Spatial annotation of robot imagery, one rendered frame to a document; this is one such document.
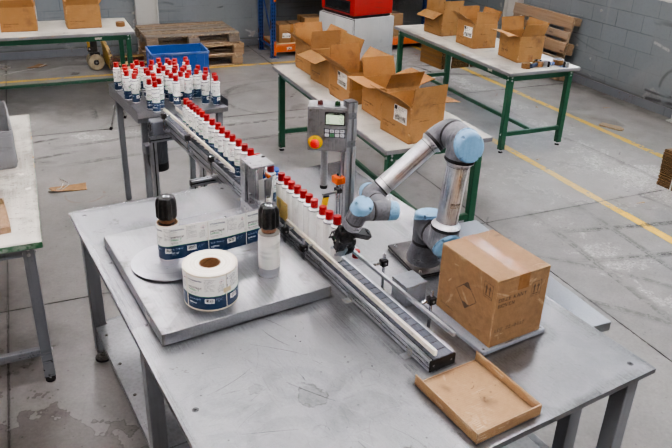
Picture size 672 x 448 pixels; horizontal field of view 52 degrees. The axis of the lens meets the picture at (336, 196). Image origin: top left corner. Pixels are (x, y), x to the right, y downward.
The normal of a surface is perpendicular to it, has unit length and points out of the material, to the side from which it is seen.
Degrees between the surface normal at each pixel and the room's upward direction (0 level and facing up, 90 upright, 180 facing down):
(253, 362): 0
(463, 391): 0
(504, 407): 0
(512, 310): 90
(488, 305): 90
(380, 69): 74
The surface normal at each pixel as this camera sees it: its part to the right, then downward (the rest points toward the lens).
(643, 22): -0.92, 0.14
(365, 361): 0.04, -0.91
